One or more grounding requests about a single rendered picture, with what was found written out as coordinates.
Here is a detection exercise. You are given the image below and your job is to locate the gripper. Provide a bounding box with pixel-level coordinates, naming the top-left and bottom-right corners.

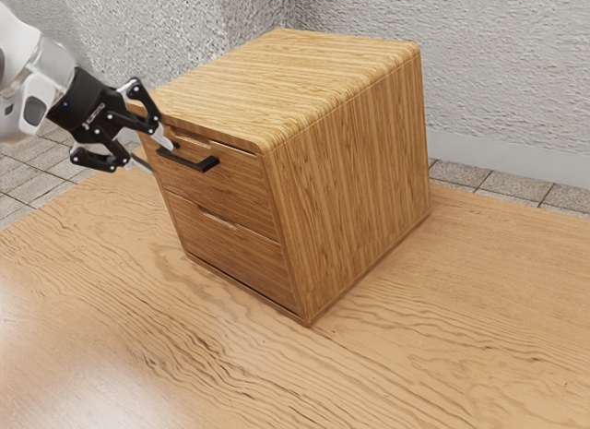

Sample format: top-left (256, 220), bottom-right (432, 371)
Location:
top-left (45, 67), bottom-right (175, 175)

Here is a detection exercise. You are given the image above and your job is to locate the wooden drawer cabinet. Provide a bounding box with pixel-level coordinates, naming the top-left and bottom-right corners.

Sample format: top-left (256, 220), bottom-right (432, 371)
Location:
top-left (126, 28), bottom-right (432, 328)

